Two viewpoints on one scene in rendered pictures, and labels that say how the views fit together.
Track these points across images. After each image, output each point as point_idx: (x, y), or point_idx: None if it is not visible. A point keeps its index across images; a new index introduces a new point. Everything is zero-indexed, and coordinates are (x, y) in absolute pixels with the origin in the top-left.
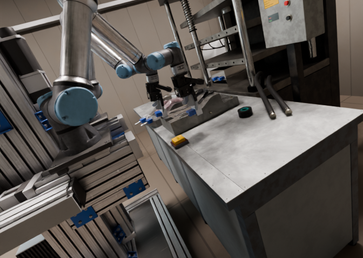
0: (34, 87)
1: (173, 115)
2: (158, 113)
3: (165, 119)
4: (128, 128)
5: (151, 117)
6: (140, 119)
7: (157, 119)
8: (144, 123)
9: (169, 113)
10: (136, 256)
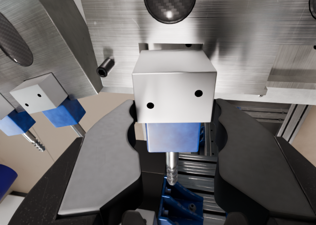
0: None
1: (291, 18)
2: (197, 140)
3: (247, 90)
4: (154, 212)
5: (55, 107)
6: (10, 133)
7: (83, 78)
8: (82, 133)
9: (161, 19)
10: (238, 108)
